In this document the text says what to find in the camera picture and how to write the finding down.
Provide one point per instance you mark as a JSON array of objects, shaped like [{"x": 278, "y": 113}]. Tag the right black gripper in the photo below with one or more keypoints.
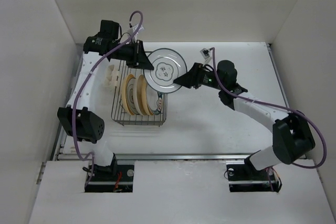
[{"x": 192, "y": 77}]

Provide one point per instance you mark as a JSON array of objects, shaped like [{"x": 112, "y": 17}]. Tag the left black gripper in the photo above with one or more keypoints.
[{"x": 139, "y": 58}]

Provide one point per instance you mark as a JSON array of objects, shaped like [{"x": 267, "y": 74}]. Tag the white plate green rim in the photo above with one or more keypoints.
[{"x": 168, "y": 65}]

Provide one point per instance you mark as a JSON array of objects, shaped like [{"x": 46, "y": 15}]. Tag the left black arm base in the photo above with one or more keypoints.
[{"x": 114, "y": 178}]

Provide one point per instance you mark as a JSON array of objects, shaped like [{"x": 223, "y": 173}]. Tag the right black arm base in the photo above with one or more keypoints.
[{"x": 242, "y": 179}]

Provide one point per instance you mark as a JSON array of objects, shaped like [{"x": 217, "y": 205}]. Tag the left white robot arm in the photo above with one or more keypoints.
[{"x": 79, "y": 117}]

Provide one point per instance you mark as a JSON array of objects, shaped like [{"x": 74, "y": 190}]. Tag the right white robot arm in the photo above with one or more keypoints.
[{"x": 291, "y": 135}]

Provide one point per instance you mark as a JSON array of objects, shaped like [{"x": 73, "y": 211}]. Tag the yellow plate left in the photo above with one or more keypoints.
[{"x": 124, "y": 93}]

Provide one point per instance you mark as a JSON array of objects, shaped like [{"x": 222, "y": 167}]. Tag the yellow plate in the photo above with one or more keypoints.
[
  {"x": 144, "y": 98},
  {"x": 124, "y": 93}
]

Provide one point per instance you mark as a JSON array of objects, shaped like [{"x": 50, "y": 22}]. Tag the cream white plate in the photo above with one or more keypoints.
[{"x": 137, "y": 95}]

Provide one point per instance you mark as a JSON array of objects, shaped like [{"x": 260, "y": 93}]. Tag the white plate green pattern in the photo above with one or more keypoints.
[{"x": 130, "y": 99}]

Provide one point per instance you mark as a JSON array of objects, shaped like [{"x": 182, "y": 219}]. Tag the yellow plate right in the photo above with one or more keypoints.
[{"x": 144, "y": 98}]

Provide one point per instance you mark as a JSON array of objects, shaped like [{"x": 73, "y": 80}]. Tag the plate with teal lettered band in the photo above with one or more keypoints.
[{"x": 155, "y": 102}]

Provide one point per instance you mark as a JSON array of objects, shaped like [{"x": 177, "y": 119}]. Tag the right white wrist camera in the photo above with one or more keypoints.
[{"x": 206, "y": 53}]

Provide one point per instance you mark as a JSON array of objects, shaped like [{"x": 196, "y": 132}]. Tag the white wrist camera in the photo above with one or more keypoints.
[
  {"x": 206, "y": 53},
  {"x": 136, "y": 29}
]

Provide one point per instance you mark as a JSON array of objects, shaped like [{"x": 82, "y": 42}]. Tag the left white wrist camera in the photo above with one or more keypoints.
[{"x": 136, "y": 29}]

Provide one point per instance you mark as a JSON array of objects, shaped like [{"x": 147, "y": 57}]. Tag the grey wire dish rack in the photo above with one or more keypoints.
[{"x": 119, "y": 115}]

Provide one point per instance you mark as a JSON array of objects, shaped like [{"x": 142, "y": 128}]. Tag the aluminium table rail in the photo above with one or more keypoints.
[{"x": 194, "y": 124}]

